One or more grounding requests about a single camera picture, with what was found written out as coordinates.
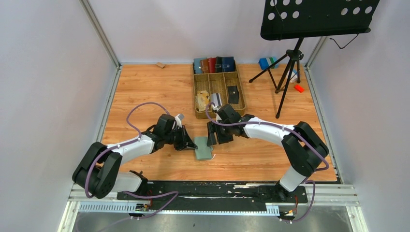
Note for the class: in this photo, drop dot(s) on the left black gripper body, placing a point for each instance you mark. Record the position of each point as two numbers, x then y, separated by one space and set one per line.
181 138

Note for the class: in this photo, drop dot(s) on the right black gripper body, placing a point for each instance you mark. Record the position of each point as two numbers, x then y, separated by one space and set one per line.
218 132

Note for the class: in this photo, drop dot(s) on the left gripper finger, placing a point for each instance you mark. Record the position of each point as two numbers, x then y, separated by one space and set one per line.
180 140
187 142

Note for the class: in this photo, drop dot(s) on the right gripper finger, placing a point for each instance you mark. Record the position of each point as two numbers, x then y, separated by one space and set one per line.
223 135
211 139

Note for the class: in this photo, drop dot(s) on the green card holder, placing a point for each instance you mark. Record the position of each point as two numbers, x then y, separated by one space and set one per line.
203 151

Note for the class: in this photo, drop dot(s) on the grey credit card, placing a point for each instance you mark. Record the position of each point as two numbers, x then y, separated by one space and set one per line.
216 98

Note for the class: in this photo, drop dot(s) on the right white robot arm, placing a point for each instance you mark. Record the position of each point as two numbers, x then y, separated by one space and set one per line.
305 150

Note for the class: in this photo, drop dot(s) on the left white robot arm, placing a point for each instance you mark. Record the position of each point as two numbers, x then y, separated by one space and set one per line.
98 172

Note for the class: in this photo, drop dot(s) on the black card in tray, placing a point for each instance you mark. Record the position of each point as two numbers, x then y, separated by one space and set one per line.
233 94

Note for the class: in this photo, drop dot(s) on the gold cards pile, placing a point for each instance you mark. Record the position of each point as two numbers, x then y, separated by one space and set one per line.
202 99

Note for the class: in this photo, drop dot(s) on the wicker tray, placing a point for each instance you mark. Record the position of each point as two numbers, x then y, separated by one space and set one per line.
219 83

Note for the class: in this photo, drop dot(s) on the black wallet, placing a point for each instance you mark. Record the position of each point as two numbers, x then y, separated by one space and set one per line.
218 65

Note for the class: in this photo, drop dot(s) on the dark blue wallet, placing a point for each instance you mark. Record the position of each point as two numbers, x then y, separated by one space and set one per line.
228 64

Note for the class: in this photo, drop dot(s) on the red wallet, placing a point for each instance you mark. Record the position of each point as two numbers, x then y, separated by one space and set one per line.
212 64

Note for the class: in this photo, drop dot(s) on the light blue wallet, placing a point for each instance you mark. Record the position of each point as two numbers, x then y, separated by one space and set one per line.
197 66

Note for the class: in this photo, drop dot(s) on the brown wallet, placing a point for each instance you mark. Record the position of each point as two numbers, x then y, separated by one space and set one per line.
204 65

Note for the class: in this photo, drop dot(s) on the blue green white block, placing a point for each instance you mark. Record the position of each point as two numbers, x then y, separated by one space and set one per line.
266 62

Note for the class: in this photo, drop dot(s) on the small cardboard piece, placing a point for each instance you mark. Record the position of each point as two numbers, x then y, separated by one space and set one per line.
161 65

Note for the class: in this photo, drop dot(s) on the red small block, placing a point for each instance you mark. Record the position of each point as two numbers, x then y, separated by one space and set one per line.
299 88

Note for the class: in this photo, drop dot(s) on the white blue small object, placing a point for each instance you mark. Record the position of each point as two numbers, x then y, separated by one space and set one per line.
294 76

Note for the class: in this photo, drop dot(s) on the black music stand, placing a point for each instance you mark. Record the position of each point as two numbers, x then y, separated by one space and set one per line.
299 19

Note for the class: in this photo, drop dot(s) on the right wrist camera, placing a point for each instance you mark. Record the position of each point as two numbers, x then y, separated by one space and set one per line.
214 109

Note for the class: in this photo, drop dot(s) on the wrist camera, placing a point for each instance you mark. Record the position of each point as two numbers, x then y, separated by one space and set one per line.
178 120
214 109

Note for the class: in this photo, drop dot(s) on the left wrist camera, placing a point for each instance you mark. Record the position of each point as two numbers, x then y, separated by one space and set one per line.
178 120

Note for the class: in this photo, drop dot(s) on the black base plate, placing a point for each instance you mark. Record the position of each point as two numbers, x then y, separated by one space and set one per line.
220 195

